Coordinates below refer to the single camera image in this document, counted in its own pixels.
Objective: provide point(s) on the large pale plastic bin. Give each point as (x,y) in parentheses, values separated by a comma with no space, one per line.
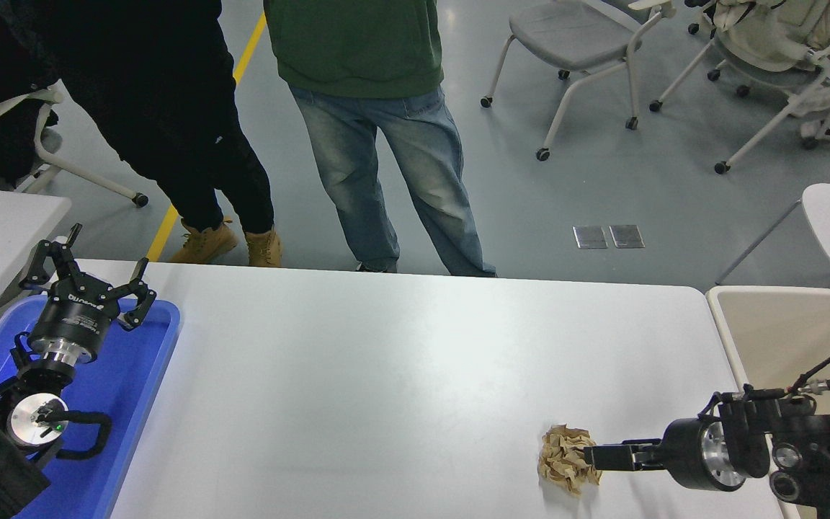
(782,331)

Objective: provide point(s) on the silver floor outlet plate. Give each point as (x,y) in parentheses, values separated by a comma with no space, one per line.
(591,237)
(627,236)

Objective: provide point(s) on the blue plastic tray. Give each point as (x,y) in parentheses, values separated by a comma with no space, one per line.
(127,404)

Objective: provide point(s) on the cream jacket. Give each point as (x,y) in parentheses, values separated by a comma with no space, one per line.
(768,32)

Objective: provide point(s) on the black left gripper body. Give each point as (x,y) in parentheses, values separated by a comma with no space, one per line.
(73,317)

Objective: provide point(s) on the tan paper ball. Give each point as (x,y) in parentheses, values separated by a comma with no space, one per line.
(563,458)

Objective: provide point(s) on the white frame wheeled chair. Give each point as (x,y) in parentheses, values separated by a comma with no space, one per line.
(746,148)

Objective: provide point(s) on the white frame office chair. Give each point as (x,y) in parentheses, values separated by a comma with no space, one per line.
(42,133)

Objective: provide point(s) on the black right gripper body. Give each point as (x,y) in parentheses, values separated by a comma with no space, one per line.
(683,454)

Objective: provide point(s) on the grey seat wheeled chair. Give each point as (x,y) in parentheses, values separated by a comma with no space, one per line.
(566,32)

